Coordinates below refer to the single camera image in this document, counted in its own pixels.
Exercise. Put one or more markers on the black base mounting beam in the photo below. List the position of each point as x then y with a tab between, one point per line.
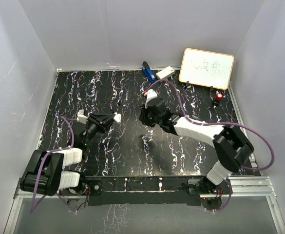
110	190

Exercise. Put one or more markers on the white staple box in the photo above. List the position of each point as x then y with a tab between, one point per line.
165	73

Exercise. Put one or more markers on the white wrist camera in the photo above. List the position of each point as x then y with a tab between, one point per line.
149	95
81	117

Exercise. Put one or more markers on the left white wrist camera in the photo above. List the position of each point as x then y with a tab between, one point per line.
81	117

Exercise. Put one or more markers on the small whiteboard yellow frame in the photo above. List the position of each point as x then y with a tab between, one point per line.
206	68

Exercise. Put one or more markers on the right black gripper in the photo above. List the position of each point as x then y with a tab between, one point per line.
143	116

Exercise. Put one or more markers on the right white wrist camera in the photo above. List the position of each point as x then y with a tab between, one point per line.
149	95

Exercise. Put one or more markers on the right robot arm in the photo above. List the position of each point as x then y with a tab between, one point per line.
231	145

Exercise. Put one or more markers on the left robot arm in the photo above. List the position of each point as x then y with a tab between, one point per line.
45	172

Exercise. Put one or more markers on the white earbud charging case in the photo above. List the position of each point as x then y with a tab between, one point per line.
117	117

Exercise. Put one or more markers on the aluminium rail frame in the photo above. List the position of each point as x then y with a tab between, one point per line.
131	149

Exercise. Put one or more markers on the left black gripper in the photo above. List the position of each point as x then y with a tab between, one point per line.
103	122

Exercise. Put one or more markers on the blue stapler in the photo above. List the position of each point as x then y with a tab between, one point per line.
148	72

